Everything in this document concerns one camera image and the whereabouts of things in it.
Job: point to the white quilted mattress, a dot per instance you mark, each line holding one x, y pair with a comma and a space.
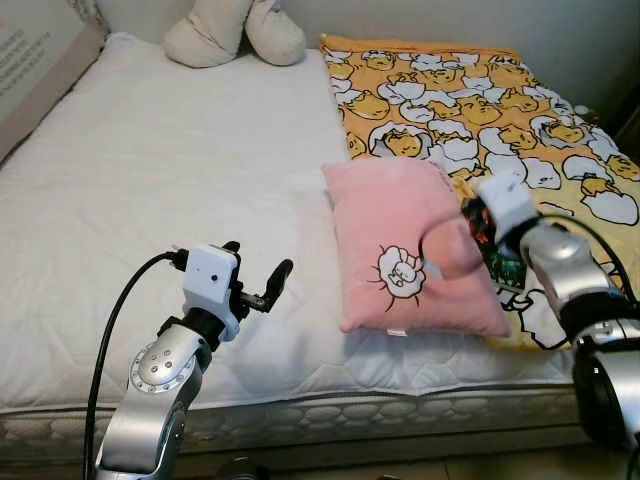
150, 180

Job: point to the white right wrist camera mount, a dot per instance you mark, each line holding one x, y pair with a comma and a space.
508, 205

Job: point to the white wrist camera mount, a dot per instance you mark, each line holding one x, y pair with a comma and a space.
508, 205
210, 280

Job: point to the pink pillow with fist print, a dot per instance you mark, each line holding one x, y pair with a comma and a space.
400, 210

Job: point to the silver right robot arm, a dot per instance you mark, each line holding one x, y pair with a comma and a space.
565, 265

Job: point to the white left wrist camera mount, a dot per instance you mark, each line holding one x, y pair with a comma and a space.
210, 280

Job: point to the yellow egg cartoon blanket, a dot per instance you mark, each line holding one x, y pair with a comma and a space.
470, 100

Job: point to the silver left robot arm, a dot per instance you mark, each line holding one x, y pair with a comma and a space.
155, 400

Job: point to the beige plush neck pillow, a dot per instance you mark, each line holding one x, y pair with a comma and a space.
215, 35

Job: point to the dark wooden cabinet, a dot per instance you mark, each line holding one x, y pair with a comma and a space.
625, 100

